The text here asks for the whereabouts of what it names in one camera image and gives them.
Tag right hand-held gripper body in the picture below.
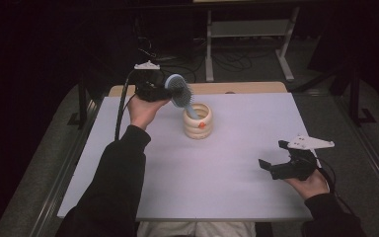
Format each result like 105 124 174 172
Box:
270 133 336 182

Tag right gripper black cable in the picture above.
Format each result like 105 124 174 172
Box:
315 157 356 215

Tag black floor cables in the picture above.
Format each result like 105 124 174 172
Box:
134 36 277 84

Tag black metal stand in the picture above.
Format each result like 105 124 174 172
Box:
67 75 97 128
292 62 378 126

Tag person's left hand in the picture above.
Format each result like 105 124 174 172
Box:
126 94 171 131

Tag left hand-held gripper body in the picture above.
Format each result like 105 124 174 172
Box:
133 60 173 103

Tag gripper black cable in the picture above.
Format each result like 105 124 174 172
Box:
315 157 356 215
114 68 138 142

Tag cream ribbed cup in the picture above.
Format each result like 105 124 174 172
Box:
182 102 213 140

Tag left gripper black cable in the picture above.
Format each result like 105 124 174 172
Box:
114 68 138 142

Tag white metal stand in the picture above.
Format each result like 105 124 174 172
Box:
204 6 301 83

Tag person's right hand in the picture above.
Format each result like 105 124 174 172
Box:
284 169 331 201

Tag light blue hairbrush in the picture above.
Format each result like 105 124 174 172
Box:
164 73 201 120

